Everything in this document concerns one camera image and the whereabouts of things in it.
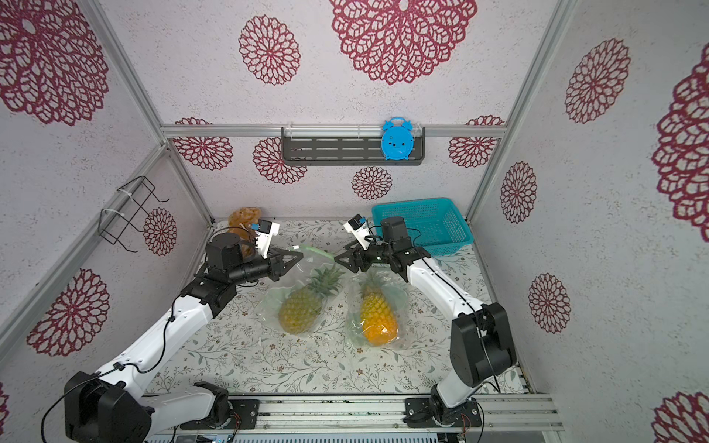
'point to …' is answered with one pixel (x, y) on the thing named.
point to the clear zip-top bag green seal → (269, 299)
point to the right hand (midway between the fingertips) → (341, 250)
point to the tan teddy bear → (240, 221)
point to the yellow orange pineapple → (378, 322)
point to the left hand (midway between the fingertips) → (301, 257)
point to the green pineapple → (300, 308)
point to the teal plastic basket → (438, 226)
